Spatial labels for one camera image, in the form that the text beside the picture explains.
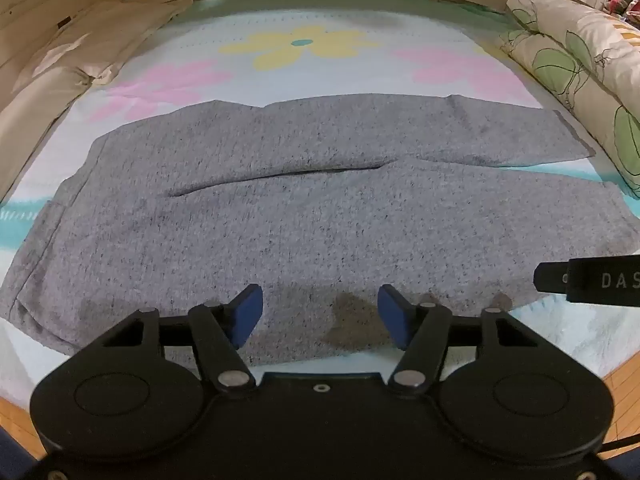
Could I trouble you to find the grey pants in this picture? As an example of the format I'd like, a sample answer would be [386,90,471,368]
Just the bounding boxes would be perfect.
[0,94,640,366]

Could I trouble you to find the leaf print pillow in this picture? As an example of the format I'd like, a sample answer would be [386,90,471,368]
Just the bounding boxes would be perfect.
[492,0,640,200]

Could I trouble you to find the black cable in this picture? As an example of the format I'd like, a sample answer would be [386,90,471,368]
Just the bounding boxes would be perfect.
[601,434,640,455]

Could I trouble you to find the cream pillow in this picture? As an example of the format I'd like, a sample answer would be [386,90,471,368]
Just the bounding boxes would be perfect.
[0,66,92,203]
[14,0,195,92]

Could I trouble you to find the flower print bed sheet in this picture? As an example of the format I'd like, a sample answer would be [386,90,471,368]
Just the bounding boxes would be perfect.
[0,0,640,413]

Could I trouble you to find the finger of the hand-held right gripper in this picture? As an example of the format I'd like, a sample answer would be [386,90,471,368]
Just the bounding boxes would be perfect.
[533,260,571,295]

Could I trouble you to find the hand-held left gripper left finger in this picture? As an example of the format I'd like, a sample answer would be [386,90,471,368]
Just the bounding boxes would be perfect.
[91,283,265,394]

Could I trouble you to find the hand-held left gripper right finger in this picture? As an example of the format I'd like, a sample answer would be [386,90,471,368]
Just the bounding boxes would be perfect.
[377,283,547,394]

